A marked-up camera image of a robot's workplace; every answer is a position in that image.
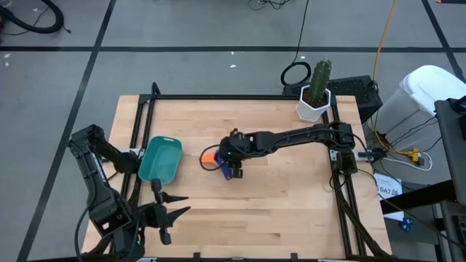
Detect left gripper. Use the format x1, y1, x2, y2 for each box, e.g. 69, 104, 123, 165
140, 178, 191, 245

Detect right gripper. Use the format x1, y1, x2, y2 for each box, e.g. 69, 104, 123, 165
218, 127, 256, 180

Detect orange measuring cup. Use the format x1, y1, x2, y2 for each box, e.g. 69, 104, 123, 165
200, 151, 220, 165

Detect teal plastic basket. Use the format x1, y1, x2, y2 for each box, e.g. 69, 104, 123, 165
138, 135, 183, 186

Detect white hexagonal plant pot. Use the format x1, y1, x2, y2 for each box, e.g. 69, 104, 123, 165
295, 84, 331, 123

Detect green cactus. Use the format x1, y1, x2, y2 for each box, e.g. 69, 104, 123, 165
309, 59, 333, 106

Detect white paper sign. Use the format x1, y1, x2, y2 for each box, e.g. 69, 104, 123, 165
371, 171, 405, 221

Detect yellow plug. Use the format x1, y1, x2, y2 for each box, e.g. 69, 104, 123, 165
403, 147, 422, 165

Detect white trash bin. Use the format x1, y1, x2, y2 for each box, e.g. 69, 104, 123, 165
367, 64, 466, 146

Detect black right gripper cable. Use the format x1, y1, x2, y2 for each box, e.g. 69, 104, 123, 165
198, 144, 224, 172

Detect black table frame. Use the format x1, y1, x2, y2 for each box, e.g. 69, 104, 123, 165
82, 82, 392, 262

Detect black coiled hanging cable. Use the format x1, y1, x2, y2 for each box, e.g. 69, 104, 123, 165
279, 0, 312, 87

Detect black cable bundle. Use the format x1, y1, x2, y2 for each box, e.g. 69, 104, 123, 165
247, 0, 292, 11

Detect white cable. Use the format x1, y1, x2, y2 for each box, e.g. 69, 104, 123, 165
382, 151, 433, 172

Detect long yellow cable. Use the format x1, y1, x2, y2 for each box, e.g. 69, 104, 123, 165
370, 0, 418, 158

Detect thick black vacuum hose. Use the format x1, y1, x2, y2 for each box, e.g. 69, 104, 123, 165
0, 0, 66, 36

